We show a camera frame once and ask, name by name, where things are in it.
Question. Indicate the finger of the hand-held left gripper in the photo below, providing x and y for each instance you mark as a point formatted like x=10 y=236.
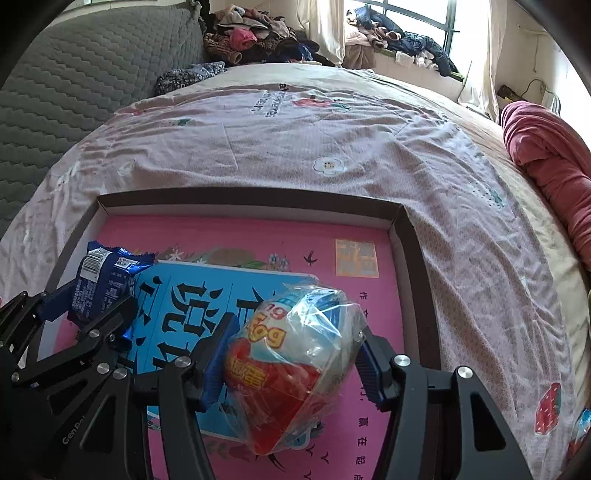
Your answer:
x=99 y=334
x=55 y=302

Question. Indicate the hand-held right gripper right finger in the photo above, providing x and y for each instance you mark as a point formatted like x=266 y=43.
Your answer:
x=369 y=369

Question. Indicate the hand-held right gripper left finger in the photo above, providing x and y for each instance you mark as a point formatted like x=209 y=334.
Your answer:
x=216 y=367

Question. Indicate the blue snack packet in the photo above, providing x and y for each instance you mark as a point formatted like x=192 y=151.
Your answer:
x=104 y=286

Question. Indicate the red egg toy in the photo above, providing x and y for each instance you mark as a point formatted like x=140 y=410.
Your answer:
x=286 y=364

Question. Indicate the dark cardboard box pink inside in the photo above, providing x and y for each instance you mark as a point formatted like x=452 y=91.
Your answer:
x=369 y=295

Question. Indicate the grey quilted headboard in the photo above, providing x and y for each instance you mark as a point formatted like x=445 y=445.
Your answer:
x=69 y=92

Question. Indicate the dark floral cloth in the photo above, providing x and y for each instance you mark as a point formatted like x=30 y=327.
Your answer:
x=187 y=77

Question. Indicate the rolled pink blanket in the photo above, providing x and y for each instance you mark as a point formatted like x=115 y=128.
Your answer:
x=549 y=152

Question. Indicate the dark flat gadget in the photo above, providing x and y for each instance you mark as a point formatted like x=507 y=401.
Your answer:
x=507 y=92

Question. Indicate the clothes heap on windowsill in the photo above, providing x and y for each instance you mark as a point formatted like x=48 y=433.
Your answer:
x=415 y=46

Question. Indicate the cream curtain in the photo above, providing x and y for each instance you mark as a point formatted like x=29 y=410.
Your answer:
x=485 y=60
x=321 y=27

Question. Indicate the pile of mixed clothes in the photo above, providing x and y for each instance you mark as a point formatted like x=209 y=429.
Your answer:
x=258 y=37

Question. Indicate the window with dark frame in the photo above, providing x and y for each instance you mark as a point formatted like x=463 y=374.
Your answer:
x=415 y=14

